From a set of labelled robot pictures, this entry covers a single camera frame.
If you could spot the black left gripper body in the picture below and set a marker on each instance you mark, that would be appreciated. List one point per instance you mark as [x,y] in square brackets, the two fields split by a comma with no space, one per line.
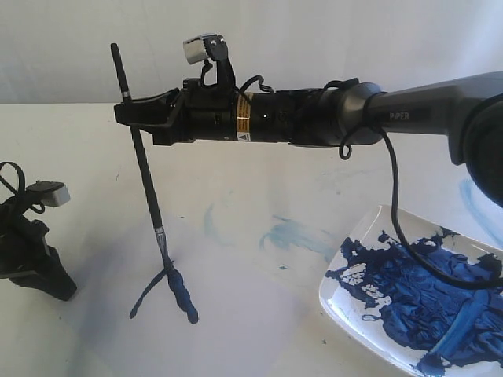
[24,251]

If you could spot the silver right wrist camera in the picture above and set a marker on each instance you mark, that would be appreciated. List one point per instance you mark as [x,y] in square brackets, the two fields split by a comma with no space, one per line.
[205,47]

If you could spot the white plate with blue paint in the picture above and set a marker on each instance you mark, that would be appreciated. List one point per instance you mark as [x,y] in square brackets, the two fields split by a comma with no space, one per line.
[387,302]

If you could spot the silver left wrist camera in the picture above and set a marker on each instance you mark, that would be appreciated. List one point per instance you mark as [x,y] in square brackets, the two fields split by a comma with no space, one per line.
[49,193]

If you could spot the white sheet of paper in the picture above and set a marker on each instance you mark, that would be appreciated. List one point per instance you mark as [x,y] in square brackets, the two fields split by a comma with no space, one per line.
[147,304]

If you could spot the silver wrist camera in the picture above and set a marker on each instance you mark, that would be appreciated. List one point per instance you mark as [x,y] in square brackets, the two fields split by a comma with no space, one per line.
[205,47]
[49,193]

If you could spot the black paintbrush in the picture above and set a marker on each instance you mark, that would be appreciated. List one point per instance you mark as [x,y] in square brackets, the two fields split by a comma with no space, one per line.
[146,177]

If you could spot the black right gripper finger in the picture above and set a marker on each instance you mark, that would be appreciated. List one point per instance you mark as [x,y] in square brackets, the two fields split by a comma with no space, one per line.
[151,118]
[164,99]

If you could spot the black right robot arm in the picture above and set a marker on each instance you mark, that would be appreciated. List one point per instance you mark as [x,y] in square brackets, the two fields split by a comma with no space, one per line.
[468,111]

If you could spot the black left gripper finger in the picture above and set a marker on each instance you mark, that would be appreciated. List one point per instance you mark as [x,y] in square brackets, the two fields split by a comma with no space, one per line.
[49,276]

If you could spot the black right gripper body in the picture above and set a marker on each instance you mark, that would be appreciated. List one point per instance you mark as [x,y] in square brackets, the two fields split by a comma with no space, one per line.
[216,114]

